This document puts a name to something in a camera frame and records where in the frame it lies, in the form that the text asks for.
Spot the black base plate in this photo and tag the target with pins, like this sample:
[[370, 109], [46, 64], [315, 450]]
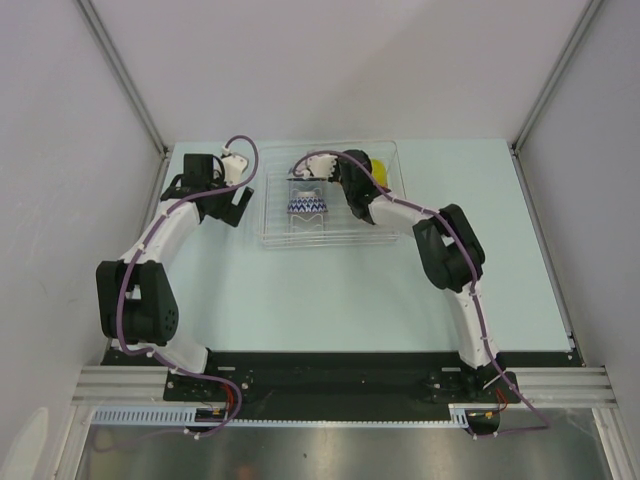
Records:
[[353, 387]]

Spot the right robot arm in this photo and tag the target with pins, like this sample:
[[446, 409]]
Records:
[[449, 250]]

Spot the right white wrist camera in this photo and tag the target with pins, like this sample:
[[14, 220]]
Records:
[[320, 166]]

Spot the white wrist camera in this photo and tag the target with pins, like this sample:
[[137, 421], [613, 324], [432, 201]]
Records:
[[235, 165], [320, 166]]

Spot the clear plastic dish rack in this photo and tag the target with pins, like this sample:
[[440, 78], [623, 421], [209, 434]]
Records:
[[338, 226]]

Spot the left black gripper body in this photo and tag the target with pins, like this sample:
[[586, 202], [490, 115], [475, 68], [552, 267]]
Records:
[[226, 211]]

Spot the white slotted cable duct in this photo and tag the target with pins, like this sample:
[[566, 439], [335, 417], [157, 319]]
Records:
[[206, 418]]

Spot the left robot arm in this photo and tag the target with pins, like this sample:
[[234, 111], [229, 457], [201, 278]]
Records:
[[137, 305]]

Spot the blue floral white bowl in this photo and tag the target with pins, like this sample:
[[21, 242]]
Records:
[[292, 176]]

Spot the orange blue patterned bowl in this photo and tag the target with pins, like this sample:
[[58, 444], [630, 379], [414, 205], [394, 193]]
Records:
[[307, 205]]

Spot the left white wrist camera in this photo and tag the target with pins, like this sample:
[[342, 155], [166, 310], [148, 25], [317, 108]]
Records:
[[235, 165]]

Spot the yellow-green plastic bowl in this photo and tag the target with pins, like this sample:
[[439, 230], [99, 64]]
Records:
[[379, 173]]

